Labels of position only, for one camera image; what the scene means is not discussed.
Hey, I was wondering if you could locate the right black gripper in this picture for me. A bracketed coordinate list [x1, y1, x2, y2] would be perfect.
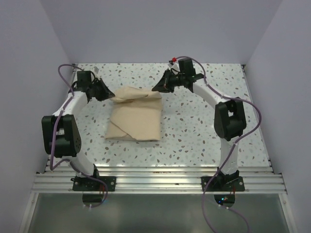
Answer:
[153, 69, 185, 93]

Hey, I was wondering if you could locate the beige cloth mat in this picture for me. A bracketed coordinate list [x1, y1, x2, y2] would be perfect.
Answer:
[105, 86, 162, 141]

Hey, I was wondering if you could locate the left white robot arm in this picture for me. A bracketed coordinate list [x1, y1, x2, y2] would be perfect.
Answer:
[41, 70, 115, 191]

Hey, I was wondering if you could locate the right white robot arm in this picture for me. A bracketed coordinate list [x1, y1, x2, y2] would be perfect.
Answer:
[152, 56, 246, 191]

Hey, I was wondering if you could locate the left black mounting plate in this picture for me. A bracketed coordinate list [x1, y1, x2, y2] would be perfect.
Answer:
[71, 176, 117, 192]

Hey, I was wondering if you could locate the black mounting plate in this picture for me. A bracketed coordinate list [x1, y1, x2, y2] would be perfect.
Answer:
[71, 176, 117, 192]
[206, 176, 245, 192]

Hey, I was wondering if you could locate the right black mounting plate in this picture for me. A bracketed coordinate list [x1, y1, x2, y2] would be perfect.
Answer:
[206, 176, 245, 192]

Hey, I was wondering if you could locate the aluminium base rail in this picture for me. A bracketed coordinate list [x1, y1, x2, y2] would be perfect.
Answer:
[31, 166, 287, 194]

